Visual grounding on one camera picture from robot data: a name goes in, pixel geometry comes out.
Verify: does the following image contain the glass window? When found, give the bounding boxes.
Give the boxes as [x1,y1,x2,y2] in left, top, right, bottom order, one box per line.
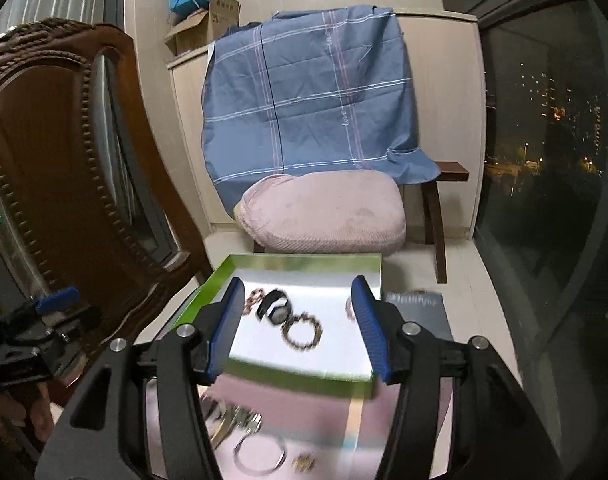
[476,0,608,361]

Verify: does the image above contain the person's left hand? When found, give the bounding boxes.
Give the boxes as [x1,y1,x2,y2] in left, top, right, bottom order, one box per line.
[0,384,55,443]

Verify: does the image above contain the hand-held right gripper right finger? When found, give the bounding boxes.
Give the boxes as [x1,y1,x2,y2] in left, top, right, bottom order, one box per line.
[351,275,564,480]

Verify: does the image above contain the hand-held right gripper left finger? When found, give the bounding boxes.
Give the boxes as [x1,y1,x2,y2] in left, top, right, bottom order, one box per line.
[36,280,245,480]

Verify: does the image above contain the green cardboard box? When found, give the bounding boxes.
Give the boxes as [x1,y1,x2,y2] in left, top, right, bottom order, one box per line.
[171,252,383,401]

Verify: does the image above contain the pink plaid cloth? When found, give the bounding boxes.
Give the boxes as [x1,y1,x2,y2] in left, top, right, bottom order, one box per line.
[144,290,457,480]

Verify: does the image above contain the silver bangle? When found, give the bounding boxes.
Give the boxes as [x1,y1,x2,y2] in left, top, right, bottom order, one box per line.
[233,435,288,476]

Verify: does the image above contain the blue plaid cloth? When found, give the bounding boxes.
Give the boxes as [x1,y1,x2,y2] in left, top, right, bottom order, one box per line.
[201,5,442,221]

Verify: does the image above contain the pink cushion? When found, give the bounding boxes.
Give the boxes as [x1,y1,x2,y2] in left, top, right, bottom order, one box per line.
[234,170,406,255]

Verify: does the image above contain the dark wooden armchair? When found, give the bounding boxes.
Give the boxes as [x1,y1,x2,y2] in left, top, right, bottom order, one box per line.
[254,161,470,285]

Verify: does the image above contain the carved wooden chair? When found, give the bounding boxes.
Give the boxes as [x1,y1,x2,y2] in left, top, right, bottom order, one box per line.
[0,17,209,361]

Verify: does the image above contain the green stone pendant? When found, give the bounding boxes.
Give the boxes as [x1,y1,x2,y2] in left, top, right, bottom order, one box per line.
[229,405,262,433]

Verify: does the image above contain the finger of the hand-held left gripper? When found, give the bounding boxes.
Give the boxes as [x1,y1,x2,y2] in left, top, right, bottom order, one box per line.
[0,287,102,356]

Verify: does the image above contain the dark red bead bracelet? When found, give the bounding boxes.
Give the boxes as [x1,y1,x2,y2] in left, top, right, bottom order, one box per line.
[244,287,267,316]

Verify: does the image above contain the black wrist watch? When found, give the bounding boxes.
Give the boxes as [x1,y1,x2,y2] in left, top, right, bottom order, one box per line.
[255,289,292,325]

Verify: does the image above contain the brown bead bracelet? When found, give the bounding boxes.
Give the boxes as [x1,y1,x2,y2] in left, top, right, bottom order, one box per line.
[281,312,325,348]

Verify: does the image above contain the brown cardboard box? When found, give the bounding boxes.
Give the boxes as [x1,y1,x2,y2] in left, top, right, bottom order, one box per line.
[165,0,242,57]

